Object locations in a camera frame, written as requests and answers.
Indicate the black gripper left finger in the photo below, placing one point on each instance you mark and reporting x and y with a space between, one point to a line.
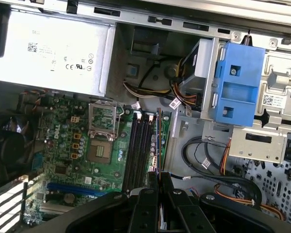
145 213

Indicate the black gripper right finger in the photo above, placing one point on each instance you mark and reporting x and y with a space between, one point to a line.
182 216

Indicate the RAM memory stick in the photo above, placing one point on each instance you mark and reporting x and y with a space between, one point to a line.
159 140

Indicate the black RAM slot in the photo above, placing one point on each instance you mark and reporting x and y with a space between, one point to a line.
130 150
150 150
137 150
143 150

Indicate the CPU socket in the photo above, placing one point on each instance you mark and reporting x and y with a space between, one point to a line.
100 151

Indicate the blue expansion slot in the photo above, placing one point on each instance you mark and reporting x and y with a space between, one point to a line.
70 188

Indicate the pale expansion slot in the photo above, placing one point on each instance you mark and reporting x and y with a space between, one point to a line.
53 209

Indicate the perforated metal disk bay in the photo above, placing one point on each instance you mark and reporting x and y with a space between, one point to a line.
269 179

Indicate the green motherboard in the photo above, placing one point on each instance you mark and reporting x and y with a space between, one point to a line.
60 155

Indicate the metal socket cover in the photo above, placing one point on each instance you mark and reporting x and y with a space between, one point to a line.
91 119

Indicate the blue board connector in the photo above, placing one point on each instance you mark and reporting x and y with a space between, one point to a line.
37 162

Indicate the blue plastic drive latch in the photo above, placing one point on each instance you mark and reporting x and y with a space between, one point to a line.
240 92

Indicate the black case fan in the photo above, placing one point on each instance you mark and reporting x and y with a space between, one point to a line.
12 150

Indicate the metal optical drive cage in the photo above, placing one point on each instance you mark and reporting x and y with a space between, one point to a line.
276 82

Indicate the grey power supply unit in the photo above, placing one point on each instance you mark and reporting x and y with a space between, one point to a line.
51 53

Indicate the black open PC case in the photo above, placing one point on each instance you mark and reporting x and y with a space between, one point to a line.
140 18

